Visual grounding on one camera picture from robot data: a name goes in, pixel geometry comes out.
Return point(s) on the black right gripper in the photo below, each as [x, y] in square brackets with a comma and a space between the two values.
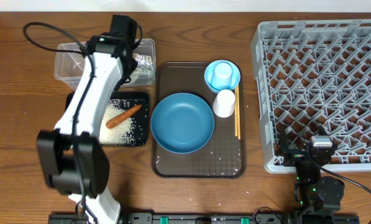
[297, 152]

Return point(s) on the yellow green snack wrapper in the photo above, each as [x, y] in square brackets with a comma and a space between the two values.
[144, 63]

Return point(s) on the orange carrot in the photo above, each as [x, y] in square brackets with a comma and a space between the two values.
[117, 120]

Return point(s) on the white cup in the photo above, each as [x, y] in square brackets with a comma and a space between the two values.
[224, 103]

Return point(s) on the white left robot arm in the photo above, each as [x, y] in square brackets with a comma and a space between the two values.
[72, 159]

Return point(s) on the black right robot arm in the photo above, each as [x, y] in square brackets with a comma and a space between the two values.
[320, 197]

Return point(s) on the grey dishwasher rack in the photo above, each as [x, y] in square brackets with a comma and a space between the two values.
[313, 74]

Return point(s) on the black food waste tray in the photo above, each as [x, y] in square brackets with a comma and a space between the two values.
[141, 116]

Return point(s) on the clear plastic bin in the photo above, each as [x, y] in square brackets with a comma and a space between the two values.
[69, 67]

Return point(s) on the brown serving tray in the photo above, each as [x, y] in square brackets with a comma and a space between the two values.
[224, 155]

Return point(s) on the pile of white rice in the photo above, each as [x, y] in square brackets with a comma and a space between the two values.
[122, 134]

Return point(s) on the dark blue plate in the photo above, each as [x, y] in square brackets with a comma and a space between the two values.
[182, 123]

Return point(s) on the light blue cup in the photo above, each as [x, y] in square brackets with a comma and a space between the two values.
[222, 76]

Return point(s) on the light blue bowl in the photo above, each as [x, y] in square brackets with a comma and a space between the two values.
[235, 75]

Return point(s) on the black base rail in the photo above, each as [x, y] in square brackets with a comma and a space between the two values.
[148, 218]

